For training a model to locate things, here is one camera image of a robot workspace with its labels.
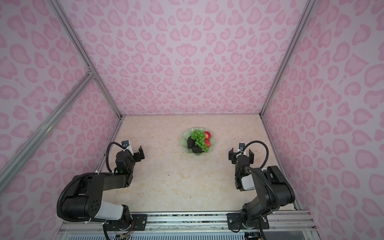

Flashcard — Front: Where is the green wavy fruit bowl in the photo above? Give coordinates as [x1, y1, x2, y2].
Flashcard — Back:
[180, 128, 216, 156]

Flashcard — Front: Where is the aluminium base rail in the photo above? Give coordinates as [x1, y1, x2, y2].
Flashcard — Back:
[56, 211, 320, 240]

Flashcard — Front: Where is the green grape bunch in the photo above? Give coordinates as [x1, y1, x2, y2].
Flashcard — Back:
[191, 130, 209, 152]

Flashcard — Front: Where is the aluminium diagonal frame bar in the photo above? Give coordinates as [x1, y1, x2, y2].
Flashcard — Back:
[1, 71, 95, 193]

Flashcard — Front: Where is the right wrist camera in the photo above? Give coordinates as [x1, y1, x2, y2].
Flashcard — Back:
[238, 143, 246, 155]

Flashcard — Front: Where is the red yellow peach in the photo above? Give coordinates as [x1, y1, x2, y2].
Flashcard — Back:
[204, 131, 211, 140]

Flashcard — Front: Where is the aluminium corner frame post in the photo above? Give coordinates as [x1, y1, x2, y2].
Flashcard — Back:
[47, 0, 123, 120]
[260, 0, 319, 119]

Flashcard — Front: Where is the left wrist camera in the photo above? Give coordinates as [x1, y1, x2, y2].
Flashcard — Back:
[122, 140, 134, 155]

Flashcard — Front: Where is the dark avocado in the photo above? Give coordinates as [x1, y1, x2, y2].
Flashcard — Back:
[192, 145, 204, 154]
[187, 136, 196, 149]

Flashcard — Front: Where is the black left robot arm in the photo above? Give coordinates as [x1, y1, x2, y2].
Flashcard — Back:
[57, 147, 145, 227]

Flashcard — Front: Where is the aluminium corner frame post right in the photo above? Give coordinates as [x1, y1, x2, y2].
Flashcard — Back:
[260, 0, 319, 119]

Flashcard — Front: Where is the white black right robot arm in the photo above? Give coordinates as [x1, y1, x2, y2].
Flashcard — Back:
[229, 149, 296, 228]

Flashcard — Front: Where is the red strawberry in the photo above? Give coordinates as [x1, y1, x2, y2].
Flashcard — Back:
[205, 139, 211, 148]

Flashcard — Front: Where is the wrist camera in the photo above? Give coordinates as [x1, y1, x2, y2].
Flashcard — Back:
[122, 140, 134, 155]
[238, 143, 246, 155]

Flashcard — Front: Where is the aluminium corner frame post left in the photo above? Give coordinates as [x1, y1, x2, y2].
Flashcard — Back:
[47, 0, 123, 120]

